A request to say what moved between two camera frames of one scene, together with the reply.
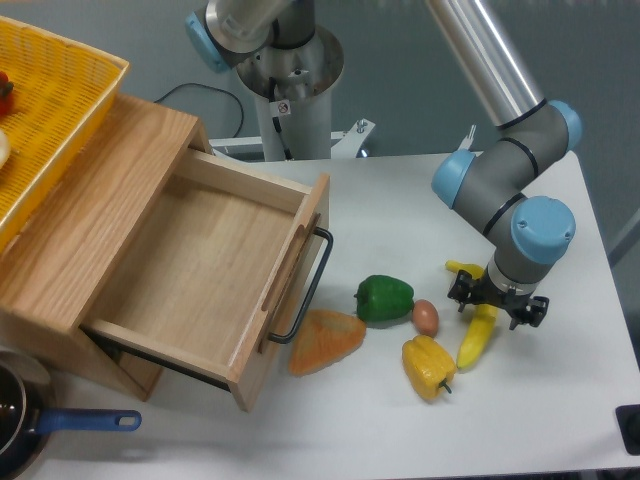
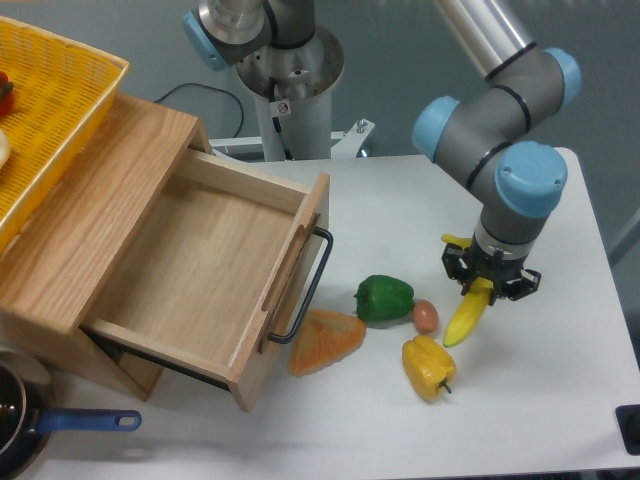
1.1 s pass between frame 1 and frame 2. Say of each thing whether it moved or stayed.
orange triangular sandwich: stayed
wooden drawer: stayed
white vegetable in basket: stayed
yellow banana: moved
